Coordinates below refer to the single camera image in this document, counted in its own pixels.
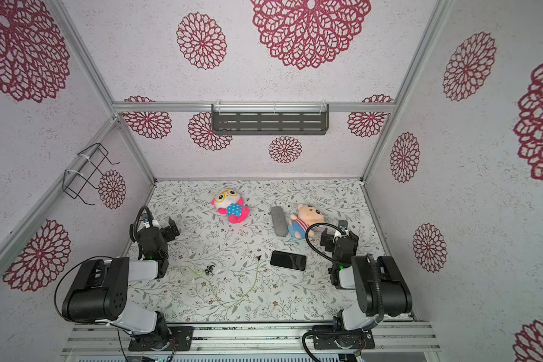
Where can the black smartphone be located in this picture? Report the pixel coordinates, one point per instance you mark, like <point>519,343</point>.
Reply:
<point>288,260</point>

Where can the black wire wall rack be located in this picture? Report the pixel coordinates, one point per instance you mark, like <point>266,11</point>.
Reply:
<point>76,180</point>

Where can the pink owl plush toy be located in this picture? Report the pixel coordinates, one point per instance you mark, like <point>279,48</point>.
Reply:
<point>229,203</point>

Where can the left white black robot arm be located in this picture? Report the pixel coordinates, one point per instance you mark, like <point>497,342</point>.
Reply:
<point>99,293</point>

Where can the green wired earphones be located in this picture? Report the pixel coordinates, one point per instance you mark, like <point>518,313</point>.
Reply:
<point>201,293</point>

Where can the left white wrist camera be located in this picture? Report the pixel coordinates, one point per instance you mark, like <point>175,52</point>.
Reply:
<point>149,222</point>

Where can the dark grey wall shelf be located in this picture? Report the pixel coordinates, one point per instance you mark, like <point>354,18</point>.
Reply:
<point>270,121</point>

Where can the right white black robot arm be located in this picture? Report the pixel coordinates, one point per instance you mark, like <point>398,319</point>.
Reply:
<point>377,281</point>

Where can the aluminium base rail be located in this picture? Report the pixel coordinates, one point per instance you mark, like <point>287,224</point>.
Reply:
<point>257,338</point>

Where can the pig plush toy blue pants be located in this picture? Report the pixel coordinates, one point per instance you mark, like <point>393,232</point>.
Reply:
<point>306,216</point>

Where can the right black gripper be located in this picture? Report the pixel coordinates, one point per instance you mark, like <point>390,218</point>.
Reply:
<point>328,240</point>

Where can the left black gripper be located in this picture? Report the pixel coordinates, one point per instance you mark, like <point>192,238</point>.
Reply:
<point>168,232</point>

